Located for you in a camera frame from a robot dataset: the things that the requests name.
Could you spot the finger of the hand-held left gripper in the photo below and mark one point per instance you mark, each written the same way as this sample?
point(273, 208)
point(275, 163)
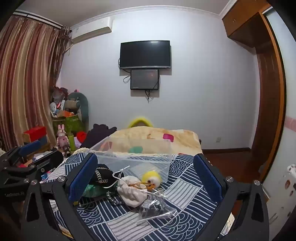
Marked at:
point(30, 145)
point(49, 159)

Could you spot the grey green long plush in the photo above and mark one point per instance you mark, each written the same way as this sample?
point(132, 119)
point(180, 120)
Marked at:
point(83, 106)

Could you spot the red cloth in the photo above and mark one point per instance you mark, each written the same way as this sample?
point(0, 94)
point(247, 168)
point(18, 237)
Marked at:
point(81, 136)

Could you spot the cartoon sticker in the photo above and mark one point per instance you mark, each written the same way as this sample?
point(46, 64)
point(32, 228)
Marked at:
point(291, 171)

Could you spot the dark purple clothing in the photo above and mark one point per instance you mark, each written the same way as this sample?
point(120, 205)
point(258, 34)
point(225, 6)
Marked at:
point(97, 134)

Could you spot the blue wave patterned cloth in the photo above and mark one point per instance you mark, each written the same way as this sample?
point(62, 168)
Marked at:
point(185, 185)

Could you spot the pink bunny toy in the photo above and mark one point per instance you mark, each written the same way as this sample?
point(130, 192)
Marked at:
point(62, 138)

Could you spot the wooden overhead cabinet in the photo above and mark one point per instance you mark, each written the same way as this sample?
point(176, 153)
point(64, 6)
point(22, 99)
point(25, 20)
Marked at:
point(240, 20)

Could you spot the red box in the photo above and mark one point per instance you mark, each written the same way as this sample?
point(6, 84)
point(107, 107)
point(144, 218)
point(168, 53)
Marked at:
point(34, 133)

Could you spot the clear plastic storage box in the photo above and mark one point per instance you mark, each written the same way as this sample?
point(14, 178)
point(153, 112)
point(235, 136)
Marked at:
point(148, 148)

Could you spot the green knitted sock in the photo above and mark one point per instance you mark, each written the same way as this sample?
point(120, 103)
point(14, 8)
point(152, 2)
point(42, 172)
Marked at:
point(92, 191)

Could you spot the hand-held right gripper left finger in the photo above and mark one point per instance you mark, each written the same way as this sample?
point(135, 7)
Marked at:
point(83, 178)

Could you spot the white air conditioner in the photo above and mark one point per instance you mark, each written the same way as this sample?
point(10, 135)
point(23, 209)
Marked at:
point(90, 31)

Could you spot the small black wall monitor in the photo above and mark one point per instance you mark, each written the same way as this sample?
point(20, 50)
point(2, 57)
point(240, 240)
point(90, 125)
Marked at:
point(144, 79)

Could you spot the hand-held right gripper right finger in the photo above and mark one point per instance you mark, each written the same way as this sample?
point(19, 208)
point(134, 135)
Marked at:
point(208, 178)

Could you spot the clear plastic bag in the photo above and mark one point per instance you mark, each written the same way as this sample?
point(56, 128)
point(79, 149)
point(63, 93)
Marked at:
point(152, 206)

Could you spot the pile of assorted toys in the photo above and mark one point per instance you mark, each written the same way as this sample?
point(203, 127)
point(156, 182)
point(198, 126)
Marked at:
point(57, 104)

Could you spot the yellow plush arch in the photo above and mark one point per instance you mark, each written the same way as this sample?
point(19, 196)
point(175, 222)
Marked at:
point(141, 120)

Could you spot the green bottle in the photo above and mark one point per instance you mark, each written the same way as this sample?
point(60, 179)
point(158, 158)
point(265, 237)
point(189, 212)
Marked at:
point(72, 142)

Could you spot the beige plush blanket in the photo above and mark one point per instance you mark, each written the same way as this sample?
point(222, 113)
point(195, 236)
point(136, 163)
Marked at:
point(143, 134)

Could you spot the black studded pouch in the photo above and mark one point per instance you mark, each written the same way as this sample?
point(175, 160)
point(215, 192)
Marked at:
point(104, 173)

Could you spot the yellow plush ball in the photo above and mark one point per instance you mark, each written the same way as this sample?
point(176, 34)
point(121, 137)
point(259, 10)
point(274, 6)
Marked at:
point(150, 177)

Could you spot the green cardboard box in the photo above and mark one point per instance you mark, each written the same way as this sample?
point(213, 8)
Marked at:
point(74, 125)

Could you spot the striped brown curtain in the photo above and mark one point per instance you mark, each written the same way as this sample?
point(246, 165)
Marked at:
point(25, 81)

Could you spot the white sliding wardrobe door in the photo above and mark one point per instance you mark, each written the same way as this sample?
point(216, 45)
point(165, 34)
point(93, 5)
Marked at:
point(289, 92)

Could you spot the black wall television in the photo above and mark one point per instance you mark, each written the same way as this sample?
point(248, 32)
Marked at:
point(145, 54)

